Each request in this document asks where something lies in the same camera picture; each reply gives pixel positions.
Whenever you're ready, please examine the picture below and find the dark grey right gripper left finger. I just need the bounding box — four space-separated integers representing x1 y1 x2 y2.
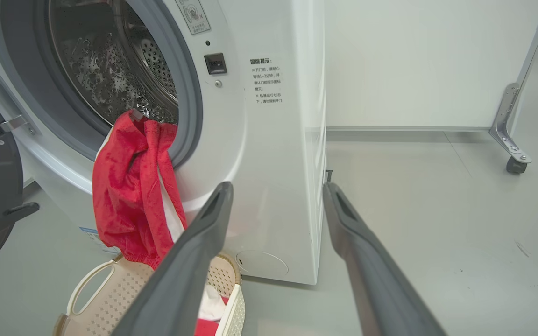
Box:
113 182 235 336

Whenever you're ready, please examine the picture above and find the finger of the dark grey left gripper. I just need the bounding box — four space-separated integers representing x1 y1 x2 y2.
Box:
3 202 41 221

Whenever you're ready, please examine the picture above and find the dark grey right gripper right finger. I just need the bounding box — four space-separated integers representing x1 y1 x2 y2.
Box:
323 182 447 336

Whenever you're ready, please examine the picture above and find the red and white garment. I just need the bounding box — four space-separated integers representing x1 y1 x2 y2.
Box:
92 110 230 336

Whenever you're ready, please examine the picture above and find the cream perforated laundry basket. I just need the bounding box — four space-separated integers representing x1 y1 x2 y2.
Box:
54 252 247 336

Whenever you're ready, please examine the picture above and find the metal door hinge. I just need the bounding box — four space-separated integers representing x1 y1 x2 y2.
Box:
0 56 39 137

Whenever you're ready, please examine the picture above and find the white front-load washing machine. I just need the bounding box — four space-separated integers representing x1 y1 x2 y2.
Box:
0 0 328 286

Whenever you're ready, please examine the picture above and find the steel washer drum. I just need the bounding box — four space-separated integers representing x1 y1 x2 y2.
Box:
47 0 180 126

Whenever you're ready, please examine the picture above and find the black door lock slot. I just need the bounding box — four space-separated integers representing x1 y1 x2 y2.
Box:
204 53 228 75

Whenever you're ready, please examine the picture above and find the blue energy label sticker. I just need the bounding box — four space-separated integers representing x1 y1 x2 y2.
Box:
79 226 121 256

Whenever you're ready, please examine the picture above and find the printed warning text label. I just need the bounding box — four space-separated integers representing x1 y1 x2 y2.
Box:
249 57 284 105

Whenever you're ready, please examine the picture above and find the white partition panel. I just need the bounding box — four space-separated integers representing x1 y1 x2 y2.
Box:
324 0 538 132

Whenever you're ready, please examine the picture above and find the round symbol warning sticker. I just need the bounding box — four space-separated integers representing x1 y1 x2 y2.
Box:
176 0 212 35

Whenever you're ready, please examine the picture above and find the metal partition leg bracket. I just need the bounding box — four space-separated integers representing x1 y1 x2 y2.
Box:
489 0 538 165

